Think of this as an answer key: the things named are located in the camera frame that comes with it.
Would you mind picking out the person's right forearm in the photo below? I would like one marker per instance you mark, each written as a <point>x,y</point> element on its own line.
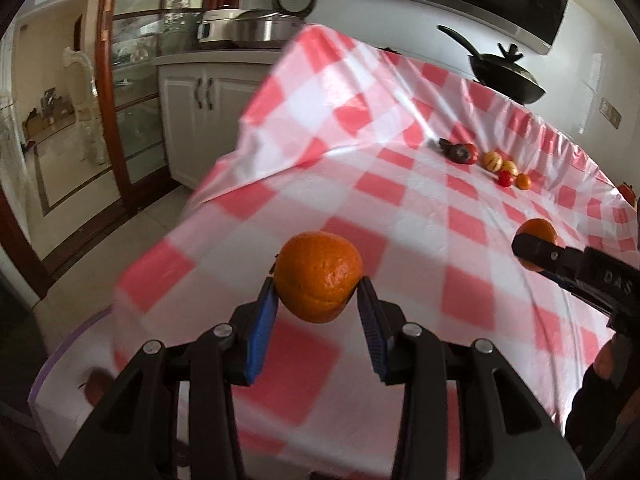
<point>592,415</point>

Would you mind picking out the white ornate chair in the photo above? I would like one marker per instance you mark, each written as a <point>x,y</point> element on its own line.
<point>82,90</point>

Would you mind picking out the small red object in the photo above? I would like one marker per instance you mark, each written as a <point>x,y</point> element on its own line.
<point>627,193</point>

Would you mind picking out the silver electric cooker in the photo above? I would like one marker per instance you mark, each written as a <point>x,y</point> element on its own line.
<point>215,26</point>

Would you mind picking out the black wok with lid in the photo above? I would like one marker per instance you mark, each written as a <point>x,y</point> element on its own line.
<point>505,77</point>

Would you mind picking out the small orange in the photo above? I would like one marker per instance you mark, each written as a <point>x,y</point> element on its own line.
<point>537,231</point>
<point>523,181</point>

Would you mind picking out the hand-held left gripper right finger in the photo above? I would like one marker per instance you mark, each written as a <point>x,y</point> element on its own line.
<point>372,335</point>

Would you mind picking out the wooden framed glass door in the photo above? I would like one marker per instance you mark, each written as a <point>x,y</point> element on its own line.
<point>135,110</point>

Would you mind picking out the white tray purple edge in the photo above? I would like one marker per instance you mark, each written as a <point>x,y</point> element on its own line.
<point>55,410</point>

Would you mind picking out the beige wall outlet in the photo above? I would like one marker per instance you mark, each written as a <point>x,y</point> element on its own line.
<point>611,112</point>

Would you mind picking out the wrinkled red apple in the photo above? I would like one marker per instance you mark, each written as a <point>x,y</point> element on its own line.
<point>95,385</point>

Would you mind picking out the person's right hand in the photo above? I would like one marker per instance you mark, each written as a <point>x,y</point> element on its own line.
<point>607,360</point>

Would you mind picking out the steel pot with lid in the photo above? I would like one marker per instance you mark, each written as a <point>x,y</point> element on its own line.
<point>265,29</point>

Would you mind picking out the red white checkered tablecloth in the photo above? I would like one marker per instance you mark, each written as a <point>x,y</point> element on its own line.
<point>400,240</point>

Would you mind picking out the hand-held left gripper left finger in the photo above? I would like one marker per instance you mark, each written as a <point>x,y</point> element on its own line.
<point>260,335</point>

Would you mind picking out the white kitchen cabinet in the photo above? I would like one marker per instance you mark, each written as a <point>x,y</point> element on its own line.
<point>210,115</point>

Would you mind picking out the dark brown water chestnut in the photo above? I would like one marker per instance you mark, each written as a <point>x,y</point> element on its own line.
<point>446,144</point>
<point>456,155</point>

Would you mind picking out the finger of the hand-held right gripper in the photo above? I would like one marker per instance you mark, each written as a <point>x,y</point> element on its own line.
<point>542,255</point>

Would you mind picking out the large orange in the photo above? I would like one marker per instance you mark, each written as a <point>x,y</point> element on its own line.
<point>320,275</point>

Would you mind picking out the red cherry tomato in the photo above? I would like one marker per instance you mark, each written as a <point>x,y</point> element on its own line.
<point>470,152</point>
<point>505,179</point>

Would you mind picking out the yellow striped pepino melon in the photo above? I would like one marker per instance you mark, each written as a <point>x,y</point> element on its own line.
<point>510,167</point>
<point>492,160</point>

